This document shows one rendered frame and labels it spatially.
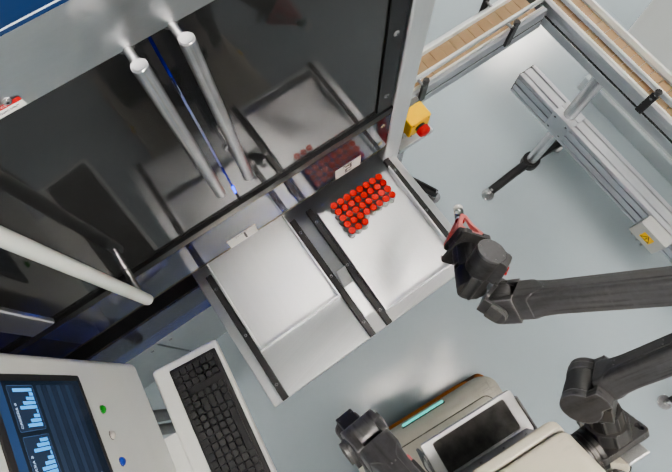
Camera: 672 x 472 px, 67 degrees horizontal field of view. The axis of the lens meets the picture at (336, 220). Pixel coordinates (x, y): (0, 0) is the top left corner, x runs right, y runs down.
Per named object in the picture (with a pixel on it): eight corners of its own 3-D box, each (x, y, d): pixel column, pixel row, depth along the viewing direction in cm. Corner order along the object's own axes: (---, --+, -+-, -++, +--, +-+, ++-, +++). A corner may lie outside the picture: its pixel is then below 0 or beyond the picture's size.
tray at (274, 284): (199, 252, 147) (195, 249, 144) (274, 203, 152) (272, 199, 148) (262, 351, 139) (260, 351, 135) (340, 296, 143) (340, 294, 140)
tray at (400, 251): (317, 216, 150) (316, 212, 147) (388, 170, 155) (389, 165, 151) (384, 311, 142) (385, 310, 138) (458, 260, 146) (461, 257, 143)
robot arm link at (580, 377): (615, 429, 98) (619, 407, 102) (604, 391, 94) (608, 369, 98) (565, 421, 104) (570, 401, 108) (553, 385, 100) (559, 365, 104)
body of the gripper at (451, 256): (491, 233, 105) (496, 261, 100) (465, 262, 112) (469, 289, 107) (463, 225, 104) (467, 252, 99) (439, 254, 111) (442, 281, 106)
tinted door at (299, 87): (239, 197, 117) (145, 28, 61) (389, 102, 124) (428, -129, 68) (240, 199, 117) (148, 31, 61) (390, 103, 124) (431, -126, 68)
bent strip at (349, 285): (336, 275, 145) (335, 271, 139) (344, 269, 145) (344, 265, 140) (364, 316, 141) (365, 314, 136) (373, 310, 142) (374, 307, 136)
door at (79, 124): (53, 316, 109) (-251, 246, 53) (237, 198, 117) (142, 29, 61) (54, 318, 109) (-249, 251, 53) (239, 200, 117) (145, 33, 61)
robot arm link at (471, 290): (452, 300, 101) (479, 306, 101) (467, 279, 96) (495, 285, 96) (449, 273, 106) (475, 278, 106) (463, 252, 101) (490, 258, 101)
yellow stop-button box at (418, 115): (393, 120, 151) (396, 108, 144) (412, 108, 152) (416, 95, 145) (409, 139, 149) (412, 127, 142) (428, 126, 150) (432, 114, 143)
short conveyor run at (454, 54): (379, 135, 162) (383, 110, 147) (351, 101, 166) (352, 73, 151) (541, 31, 174) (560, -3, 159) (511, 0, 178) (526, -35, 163)
